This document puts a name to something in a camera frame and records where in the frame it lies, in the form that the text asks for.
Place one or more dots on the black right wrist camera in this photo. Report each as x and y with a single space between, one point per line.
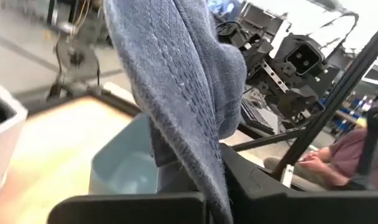
304 59

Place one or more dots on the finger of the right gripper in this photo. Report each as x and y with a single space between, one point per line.
301 105

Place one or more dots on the person's hand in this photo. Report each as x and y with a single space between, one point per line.
311 161

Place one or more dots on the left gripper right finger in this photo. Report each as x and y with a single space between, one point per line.
301 208

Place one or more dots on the person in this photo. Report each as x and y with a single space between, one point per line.
347 152

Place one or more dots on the white hexagonal plant pot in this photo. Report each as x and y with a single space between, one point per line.
2 133

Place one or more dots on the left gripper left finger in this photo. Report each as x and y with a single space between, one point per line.
130 208

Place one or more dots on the blue washed cotton cap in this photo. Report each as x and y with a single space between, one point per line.
176 77

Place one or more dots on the teal plastic bin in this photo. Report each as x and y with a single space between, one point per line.
123 161

